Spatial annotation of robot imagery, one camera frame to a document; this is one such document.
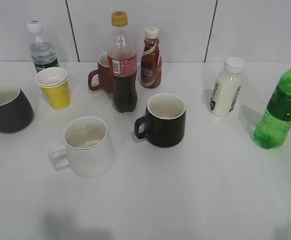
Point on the dark gray ceramic mug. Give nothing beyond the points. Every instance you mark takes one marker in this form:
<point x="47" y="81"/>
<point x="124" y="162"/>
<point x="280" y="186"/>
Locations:
<point x="16" y="112"/>

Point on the green sprite bottle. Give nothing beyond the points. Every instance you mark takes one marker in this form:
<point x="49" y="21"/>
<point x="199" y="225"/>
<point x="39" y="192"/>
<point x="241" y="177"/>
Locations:
<point x="272" y="131"/>

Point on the yellow paper cup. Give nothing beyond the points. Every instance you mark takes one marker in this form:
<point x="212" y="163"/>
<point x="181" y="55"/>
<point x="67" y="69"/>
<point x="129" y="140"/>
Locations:
<point x="58" y="96"/>

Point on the white inner paper cup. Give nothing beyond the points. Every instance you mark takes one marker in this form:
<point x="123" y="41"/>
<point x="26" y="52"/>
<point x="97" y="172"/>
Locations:
<point x="51" y="77"/>

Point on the black ceramic mug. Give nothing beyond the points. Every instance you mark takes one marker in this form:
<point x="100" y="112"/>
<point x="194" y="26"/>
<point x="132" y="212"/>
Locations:
<point x="163" y="124"/>

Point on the brown coffee drink bottle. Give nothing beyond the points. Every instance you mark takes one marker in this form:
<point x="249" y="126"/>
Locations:
<point x="151" y="60"/>

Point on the red ceramic mug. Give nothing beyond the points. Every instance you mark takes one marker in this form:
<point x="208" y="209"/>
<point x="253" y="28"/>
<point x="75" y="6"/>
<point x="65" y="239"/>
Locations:
<point x="103" y="73"/>

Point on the white ceramic mug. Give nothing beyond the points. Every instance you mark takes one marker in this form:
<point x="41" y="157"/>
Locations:
<point x="87" y="148"/>

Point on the cola bottle yellow cap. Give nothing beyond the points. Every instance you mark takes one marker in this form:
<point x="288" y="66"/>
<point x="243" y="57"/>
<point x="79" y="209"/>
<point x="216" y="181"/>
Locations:
<point x="122" y="60"/>

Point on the white milk bottle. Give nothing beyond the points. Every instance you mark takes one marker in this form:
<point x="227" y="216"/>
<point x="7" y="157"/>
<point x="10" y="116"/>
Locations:
<point x="227" y="87"/>

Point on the clear water bottle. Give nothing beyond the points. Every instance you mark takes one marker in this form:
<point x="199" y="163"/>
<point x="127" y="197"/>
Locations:
<point x="42" y="51"/>

